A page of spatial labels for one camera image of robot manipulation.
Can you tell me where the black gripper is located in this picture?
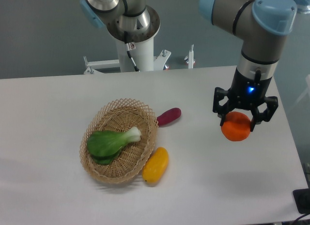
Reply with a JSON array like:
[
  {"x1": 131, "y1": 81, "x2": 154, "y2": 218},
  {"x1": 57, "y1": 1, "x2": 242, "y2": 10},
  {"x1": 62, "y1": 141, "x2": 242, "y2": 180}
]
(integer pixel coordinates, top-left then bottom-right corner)
[{"x1": 212, "y1": 68, "x2": 279, "y2": 132}]

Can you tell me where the orange fruit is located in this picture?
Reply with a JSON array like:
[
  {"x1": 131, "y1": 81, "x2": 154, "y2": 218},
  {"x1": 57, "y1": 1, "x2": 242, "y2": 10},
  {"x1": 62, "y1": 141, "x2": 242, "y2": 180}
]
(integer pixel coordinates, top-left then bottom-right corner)
[{"x1": 221, "y1": 111, "x2": 251, "y2": 142}]

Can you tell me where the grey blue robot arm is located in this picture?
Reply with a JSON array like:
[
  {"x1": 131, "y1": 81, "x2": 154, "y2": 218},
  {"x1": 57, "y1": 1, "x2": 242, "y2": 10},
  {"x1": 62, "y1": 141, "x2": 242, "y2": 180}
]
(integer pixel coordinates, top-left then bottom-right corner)
[{"x1": 80, "y1": 0, "x2": 297, "y2": 127}]

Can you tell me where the woven wicker basket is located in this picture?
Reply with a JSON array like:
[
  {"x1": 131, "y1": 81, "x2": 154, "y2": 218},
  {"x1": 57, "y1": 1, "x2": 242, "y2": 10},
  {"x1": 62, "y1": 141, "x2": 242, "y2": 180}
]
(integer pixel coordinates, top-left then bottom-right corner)
[{"x1": 79, "y1": 98, "x2": 158, "y2": 184}]

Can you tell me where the purple sweet potato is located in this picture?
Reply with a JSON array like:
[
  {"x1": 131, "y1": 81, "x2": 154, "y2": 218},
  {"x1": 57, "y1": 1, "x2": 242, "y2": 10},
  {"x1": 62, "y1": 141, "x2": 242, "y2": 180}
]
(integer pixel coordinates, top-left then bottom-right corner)
[{"x1": 157, "y1": 107, "x2": 182, "y2": 127}]

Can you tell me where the black device at edge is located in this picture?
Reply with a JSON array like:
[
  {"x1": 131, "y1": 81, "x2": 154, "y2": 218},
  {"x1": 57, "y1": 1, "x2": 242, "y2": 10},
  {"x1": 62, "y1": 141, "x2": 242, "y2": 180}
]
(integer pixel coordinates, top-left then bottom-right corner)
[{"x1": 293, "y1": 188, "x2": 310, "y2": 214}]

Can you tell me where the blue plastic bag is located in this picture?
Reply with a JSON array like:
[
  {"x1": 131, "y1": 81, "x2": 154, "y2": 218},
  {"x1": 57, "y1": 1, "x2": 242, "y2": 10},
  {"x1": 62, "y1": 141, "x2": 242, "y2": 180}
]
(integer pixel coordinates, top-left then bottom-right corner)
[{"x1": 296, "y1": 0, "x2": 310, "y2": 14}]

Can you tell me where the yellow mango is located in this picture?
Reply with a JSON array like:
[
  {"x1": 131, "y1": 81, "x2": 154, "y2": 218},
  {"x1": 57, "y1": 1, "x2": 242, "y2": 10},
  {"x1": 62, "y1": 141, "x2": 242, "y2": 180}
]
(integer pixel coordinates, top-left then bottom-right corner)
[{"x1": 142, "y1": 147, "x2": 169, "y2": 185}]

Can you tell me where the green bok choy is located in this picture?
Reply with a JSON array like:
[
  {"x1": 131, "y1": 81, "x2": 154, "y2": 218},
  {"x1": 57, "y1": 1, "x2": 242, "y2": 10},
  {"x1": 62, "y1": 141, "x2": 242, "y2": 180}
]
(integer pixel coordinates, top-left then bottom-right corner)
[{"x1": 86, "y1": 127, "x2": 141, "y2": 165}]

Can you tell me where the white frame at right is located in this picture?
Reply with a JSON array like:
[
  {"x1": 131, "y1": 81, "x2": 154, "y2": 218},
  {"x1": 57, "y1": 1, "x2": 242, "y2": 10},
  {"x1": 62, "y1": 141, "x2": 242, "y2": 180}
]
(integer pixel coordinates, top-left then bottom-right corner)
[{"x1": 288, "y1": 75, "x2": 310, "y2": 113}]

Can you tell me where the white levelling foot post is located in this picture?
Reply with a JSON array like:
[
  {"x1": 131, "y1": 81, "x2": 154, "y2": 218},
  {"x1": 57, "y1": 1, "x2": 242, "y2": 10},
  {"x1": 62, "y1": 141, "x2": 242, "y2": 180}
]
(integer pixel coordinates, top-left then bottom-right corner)
[{"x1": 184, "y1": 44, "x2": 196, "y2": 69}]

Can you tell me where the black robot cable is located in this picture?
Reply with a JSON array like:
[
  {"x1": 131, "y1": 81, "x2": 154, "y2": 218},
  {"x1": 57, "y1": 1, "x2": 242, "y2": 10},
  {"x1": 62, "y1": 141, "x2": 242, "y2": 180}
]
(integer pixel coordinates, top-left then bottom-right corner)
[{"x1": 124, "y1": 30, "x2": 140, "y2": 72}]

